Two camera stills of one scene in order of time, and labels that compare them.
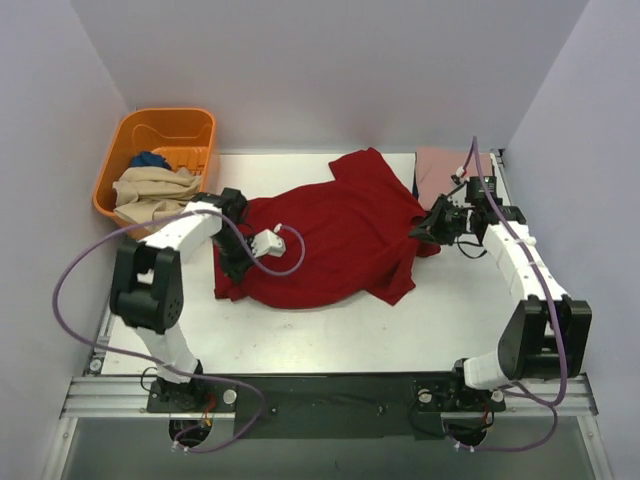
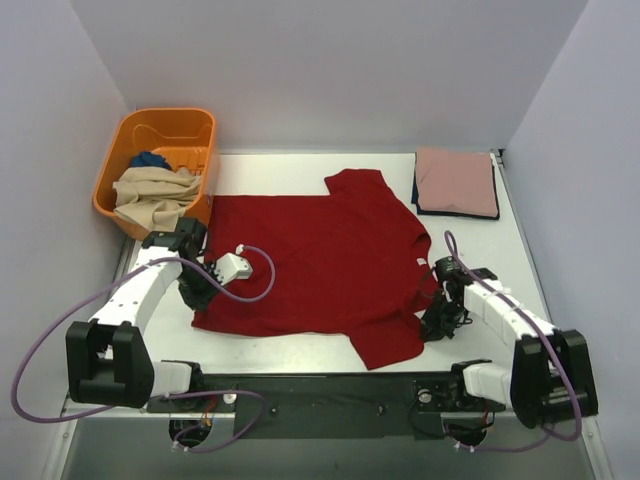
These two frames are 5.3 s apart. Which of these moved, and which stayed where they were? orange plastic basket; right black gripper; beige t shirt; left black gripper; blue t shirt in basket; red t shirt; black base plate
Moved: red t shirt; right black gripper; left black gripper
Stayed: orange plastic basket; black base plate; beige t shirt; blue t shirt in basket
